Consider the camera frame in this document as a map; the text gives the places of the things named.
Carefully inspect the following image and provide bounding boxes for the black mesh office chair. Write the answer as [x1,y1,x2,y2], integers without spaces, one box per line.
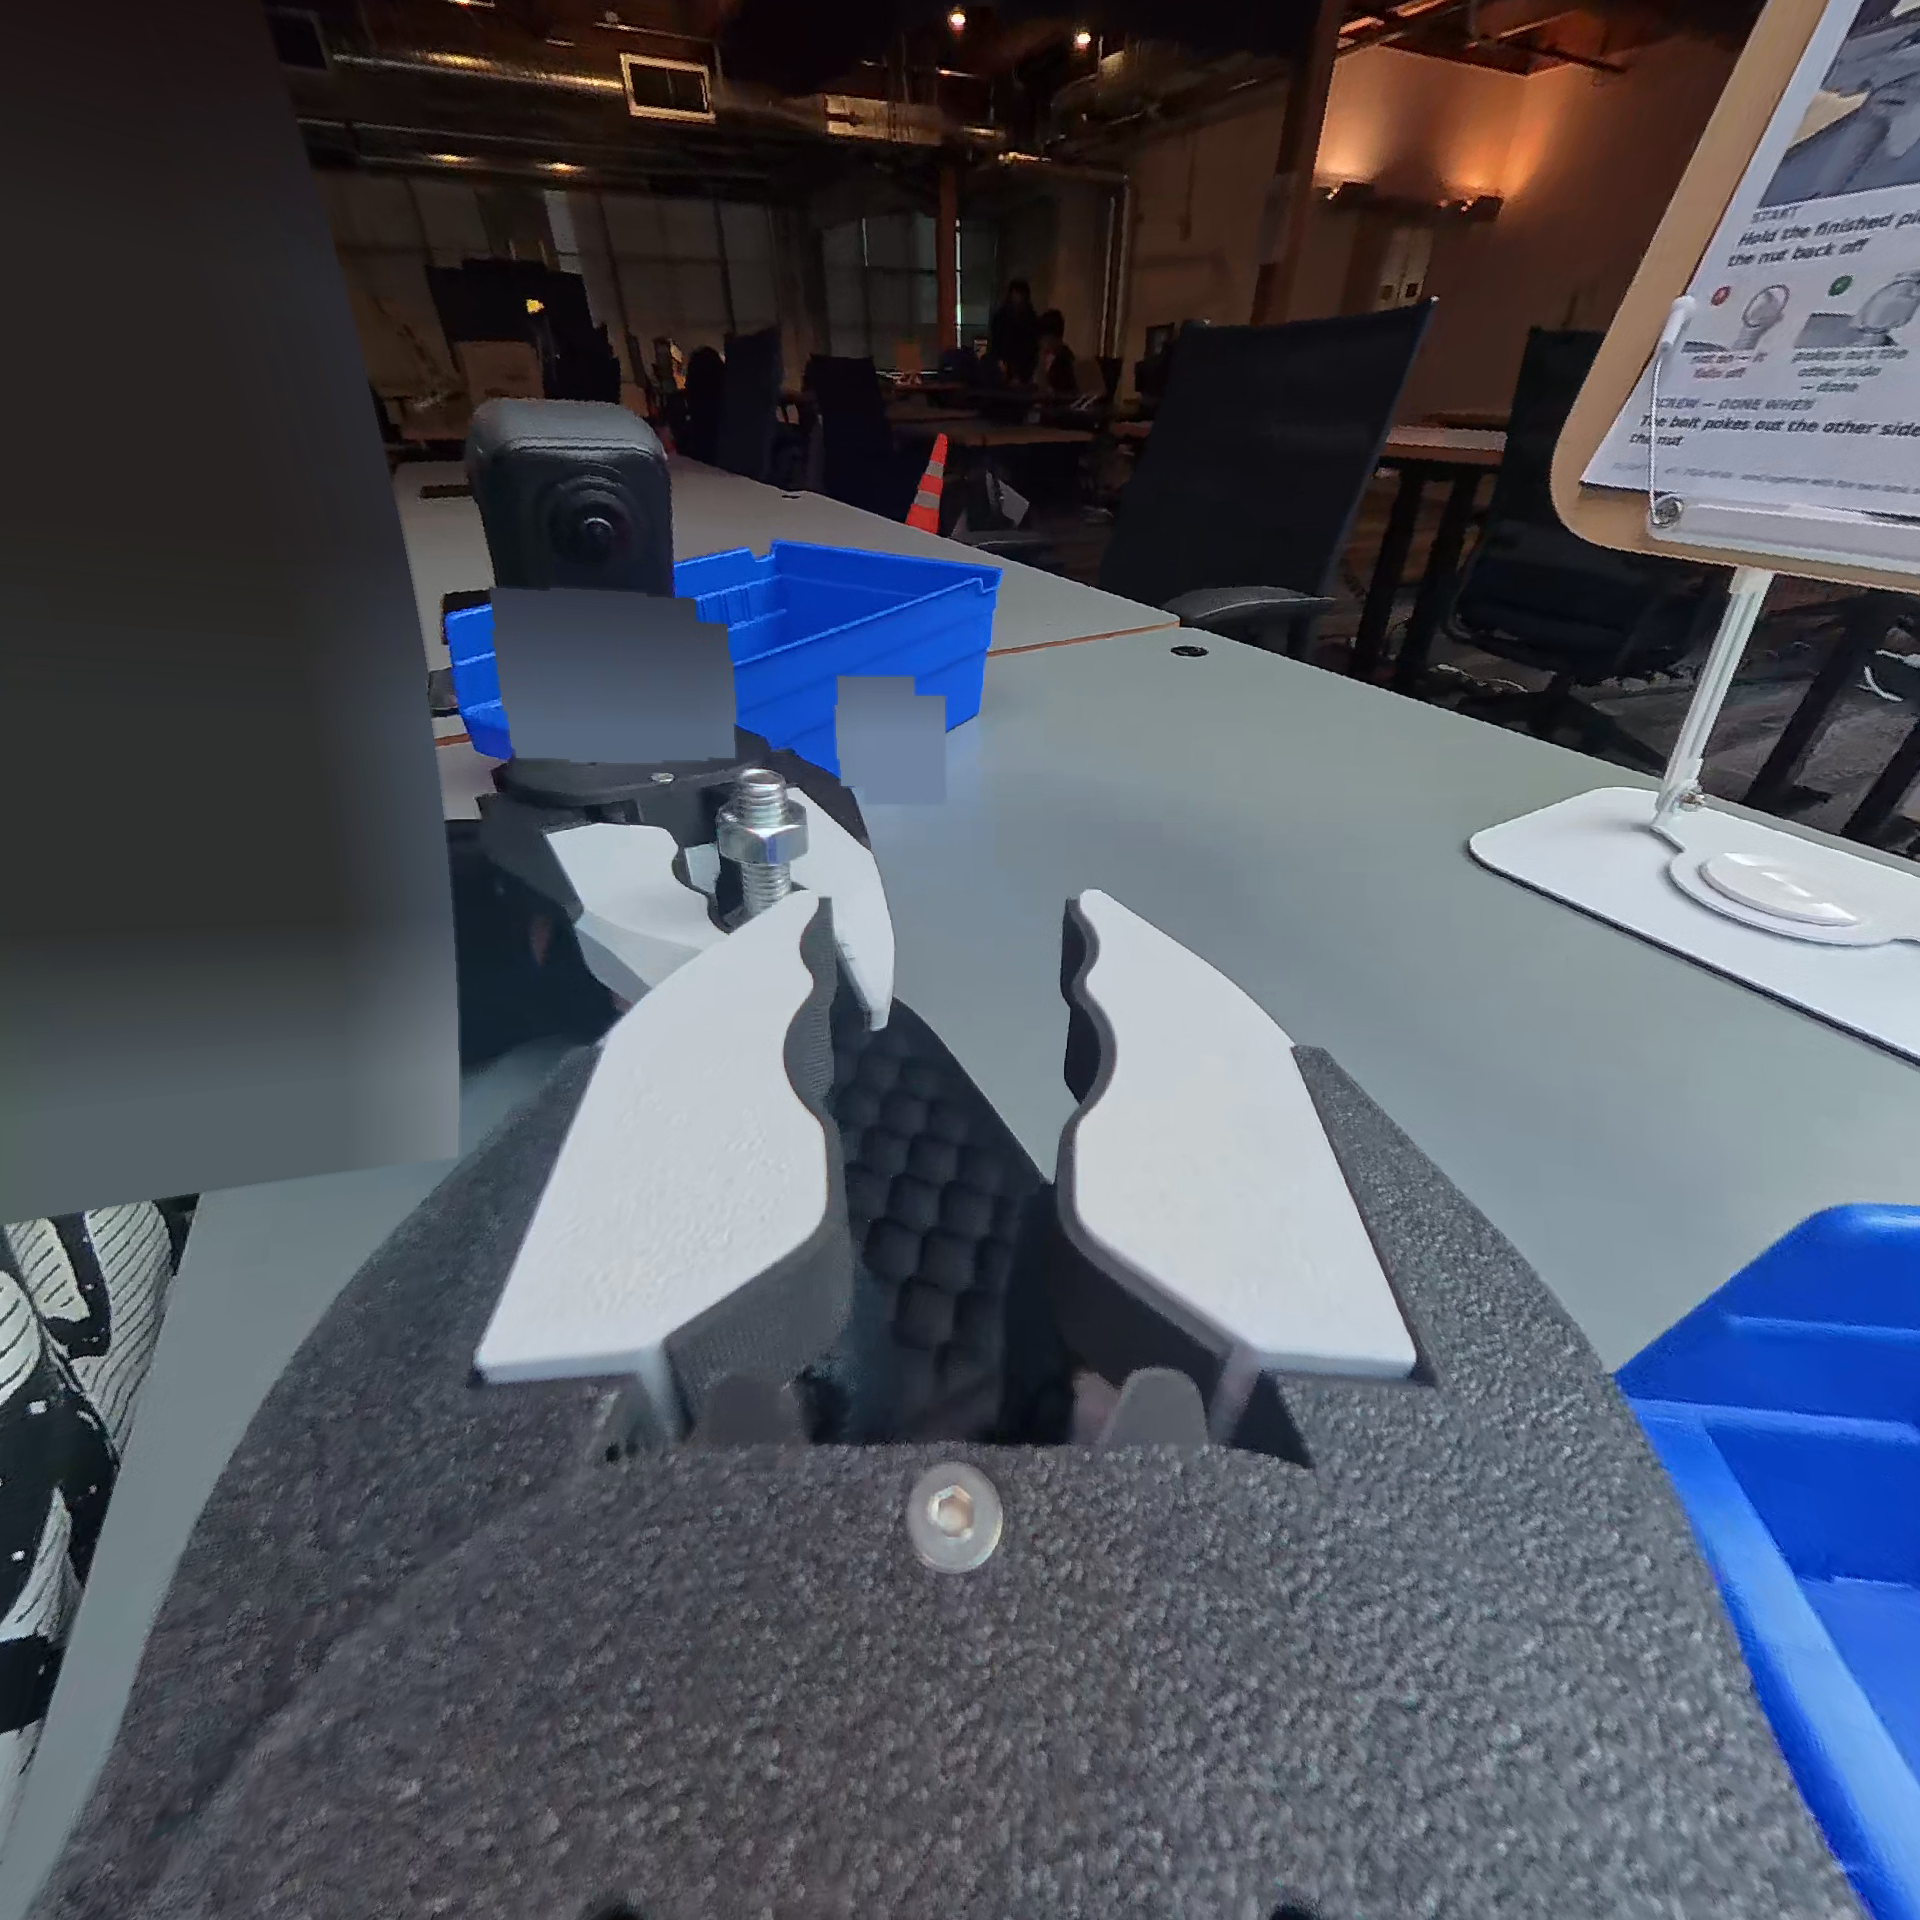
[1448,323,1706,735]
[1100,303,1437,669]

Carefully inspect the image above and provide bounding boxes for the steel hex bolt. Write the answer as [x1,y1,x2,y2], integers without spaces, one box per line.
[728,767,797,922]

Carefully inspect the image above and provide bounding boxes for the wooden top desk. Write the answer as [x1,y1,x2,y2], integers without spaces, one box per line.
[1381,421,1514,684]

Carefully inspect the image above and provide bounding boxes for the blue bin with black divider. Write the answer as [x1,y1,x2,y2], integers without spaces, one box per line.
[1611,1201,1920,1920]

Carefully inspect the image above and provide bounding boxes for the person's patterned trousers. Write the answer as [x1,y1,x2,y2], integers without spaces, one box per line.
[0,1198,201,1823]

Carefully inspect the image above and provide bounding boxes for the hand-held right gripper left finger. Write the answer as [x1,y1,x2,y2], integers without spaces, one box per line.
[471,893,857,1450]

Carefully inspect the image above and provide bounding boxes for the blue plastic bin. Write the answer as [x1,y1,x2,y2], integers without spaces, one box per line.
[445,537,1003,782]

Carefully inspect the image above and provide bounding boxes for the printed instruction sheet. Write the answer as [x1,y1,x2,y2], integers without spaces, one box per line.
[1583,0,1920,519]

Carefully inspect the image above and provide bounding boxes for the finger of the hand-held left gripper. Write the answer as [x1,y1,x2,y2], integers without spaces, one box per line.
[780,802,899,1033]
[544,823,753,1003]

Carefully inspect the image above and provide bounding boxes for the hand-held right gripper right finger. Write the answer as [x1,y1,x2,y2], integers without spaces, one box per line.
[1055,886,1421,1450]

